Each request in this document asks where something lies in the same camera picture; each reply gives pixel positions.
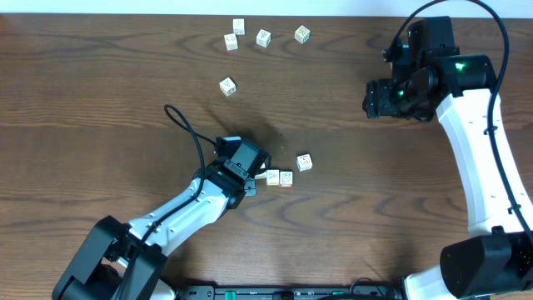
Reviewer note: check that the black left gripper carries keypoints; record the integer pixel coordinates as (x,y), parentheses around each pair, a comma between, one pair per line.
(250,188)

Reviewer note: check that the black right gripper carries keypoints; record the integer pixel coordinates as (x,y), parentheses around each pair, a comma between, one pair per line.
(378,102)

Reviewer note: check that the wooden block red side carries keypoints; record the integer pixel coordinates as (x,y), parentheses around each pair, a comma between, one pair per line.
(286,179)

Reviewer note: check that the wooden block yellow side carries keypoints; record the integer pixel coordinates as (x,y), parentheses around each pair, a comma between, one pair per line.
(304,162)

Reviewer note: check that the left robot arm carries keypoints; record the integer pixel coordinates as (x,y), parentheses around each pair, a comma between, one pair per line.
(125,260)

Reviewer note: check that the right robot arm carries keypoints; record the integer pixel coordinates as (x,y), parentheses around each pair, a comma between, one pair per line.
(497,256)

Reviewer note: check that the wooden block green side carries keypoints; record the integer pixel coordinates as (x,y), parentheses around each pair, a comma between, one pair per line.
(263,38)

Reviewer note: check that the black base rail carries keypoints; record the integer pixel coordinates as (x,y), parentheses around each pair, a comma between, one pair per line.
(364,289)

